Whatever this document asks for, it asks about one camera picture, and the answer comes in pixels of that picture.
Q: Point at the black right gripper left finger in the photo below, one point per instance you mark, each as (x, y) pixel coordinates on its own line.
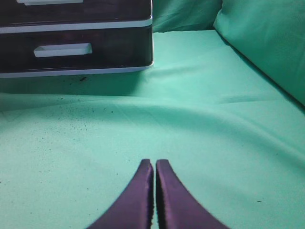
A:
(134, 207)

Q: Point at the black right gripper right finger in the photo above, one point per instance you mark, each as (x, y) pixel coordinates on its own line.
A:
(176, 207)

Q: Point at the dark bottom drawer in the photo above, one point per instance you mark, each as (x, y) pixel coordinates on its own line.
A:
(111, 48)

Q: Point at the dark drawer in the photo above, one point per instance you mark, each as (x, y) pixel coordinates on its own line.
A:
(13, 13)
(111, 48)

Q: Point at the dark middle drawer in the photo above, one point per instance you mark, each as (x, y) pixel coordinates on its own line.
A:
(13, 13)

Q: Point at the green cloth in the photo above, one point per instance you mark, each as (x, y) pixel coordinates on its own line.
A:
(224, 102)

